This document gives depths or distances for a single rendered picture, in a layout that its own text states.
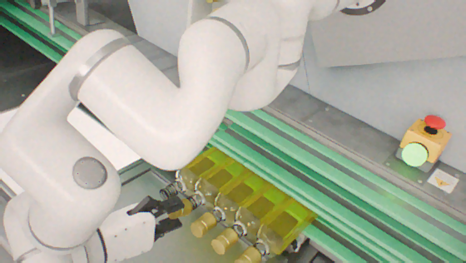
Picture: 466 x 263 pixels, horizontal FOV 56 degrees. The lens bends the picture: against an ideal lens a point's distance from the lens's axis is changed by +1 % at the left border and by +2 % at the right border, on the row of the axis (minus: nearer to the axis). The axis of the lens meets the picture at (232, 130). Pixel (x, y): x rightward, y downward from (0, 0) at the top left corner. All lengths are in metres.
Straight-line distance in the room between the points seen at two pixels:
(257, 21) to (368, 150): 0.49
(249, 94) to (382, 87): 0.47
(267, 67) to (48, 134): 0.28
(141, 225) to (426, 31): 0.63
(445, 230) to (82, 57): 0.68
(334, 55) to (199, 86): 0.58
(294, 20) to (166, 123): 0.29
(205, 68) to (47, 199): 0.21
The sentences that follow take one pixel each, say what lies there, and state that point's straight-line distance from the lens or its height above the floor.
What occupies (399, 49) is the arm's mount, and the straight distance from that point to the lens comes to 0.92.
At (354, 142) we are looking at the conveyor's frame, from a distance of 0.96.
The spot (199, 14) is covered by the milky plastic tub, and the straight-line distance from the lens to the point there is 1.17.
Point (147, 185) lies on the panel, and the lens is 1.16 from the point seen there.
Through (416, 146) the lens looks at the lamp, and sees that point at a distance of 0.92.
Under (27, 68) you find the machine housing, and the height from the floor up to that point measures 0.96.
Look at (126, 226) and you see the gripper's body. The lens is 0.82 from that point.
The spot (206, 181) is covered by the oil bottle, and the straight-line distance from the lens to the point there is 0.95.
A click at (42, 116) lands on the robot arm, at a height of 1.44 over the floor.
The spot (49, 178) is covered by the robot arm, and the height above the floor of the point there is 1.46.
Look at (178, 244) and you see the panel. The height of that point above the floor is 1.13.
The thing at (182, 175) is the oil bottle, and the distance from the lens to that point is 0.97.
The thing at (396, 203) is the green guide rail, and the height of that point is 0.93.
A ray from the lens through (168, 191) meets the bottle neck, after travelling 0.95.
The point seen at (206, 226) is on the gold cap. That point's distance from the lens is 0.89.
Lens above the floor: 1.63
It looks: 43 degrees down
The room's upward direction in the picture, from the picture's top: 120 degrees counter-clockwise
